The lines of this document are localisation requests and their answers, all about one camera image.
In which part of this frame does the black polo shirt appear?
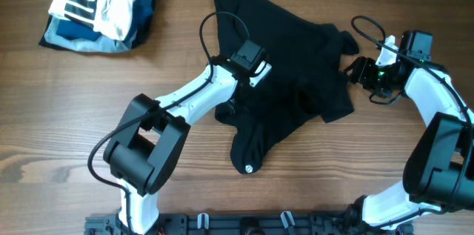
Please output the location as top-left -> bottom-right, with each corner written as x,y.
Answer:
214,0 -> 359,174

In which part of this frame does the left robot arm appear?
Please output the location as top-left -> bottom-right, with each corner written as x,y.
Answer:
103,40 -> 271,234

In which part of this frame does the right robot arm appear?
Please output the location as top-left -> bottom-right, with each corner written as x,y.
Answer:
344,30 -> 473,232

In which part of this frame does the blue folded garment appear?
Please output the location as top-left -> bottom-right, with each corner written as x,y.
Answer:
39,0 -> 156,53

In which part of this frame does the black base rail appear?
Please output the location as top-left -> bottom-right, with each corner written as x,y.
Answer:
84,211 -> 414,235

